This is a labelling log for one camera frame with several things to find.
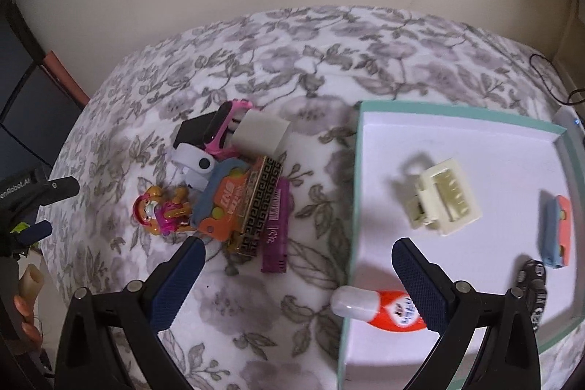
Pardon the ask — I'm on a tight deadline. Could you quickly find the black toy car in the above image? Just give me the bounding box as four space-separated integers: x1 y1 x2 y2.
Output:
516 259 547 332

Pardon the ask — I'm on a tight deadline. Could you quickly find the red white glue bottle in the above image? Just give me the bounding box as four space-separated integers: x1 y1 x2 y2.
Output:
330 286 426 333

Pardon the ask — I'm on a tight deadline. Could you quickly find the small blue orange eraser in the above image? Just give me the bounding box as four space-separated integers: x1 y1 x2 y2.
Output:
541 195 573 269

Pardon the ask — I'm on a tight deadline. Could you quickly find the cream hair claw clip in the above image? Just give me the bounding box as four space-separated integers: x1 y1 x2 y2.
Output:
405 158 482 236

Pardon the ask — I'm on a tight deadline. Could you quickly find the person's hand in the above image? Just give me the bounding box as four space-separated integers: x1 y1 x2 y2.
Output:
13 295 43 351

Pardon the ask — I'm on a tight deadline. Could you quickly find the dark cabinet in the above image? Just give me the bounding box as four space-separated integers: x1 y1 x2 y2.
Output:
1 2 82 178

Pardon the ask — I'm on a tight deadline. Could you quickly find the floral grey white blanket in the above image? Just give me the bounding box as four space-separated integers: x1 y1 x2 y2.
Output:
41 6 573 389

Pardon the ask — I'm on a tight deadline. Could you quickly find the pink dog toy figure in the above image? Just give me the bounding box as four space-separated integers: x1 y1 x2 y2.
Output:
132 185 195 236

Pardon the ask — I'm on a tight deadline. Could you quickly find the salmon pink board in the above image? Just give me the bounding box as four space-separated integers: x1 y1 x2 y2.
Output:
43 50 89 108

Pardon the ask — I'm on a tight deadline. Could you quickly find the teal white tray box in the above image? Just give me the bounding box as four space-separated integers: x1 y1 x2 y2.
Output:
331 101 584 389

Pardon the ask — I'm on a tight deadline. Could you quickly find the large blue orange toy box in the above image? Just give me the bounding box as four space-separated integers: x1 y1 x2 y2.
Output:
190 158 251 242

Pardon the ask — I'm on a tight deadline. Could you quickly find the purple rectangular box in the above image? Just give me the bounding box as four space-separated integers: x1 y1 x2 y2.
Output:
261 177 291 273

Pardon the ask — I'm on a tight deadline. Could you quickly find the black power adapter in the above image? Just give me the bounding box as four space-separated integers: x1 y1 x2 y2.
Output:
174 112 218 149

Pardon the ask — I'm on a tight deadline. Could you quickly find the pink black smart watch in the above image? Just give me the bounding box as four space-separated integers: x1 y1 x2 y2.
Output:
203 100 255 160

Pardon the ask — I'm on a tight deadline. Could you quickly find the gold black patterned box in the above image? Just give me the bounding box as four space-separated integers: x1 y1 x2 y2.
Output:
227 155 282 257

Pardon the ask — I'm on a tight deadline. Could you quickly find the white charger cube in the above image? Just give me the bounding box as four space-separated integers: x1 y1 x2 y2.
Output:
231 109 291 159

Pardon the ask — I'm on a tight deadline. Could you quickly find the white round strap device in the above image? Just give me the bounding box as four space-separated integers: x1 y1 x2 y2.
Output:
170 143 216 192

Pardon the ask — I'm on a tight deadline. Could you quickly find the black cable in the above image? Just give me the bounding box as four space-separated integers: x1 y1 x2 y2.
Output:
528 52 585 107

